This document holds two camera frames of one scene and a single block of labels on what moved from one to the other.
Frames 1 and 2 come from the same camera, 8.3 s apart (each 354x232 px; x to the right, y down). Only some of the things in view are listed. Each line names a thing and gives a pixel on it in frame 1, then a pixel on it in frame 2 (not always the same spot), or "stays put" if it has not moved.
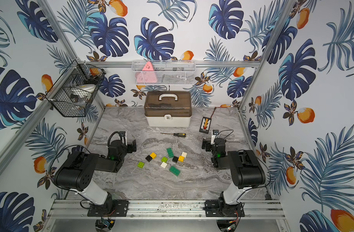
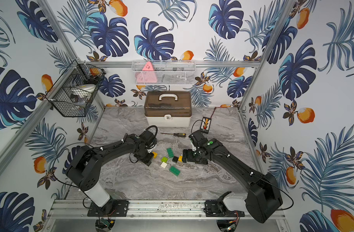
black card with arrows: (205, 125) stays put
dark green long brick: (170, 152) stays put
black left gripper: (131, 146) to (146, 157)
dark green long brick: (175, 171) stays put
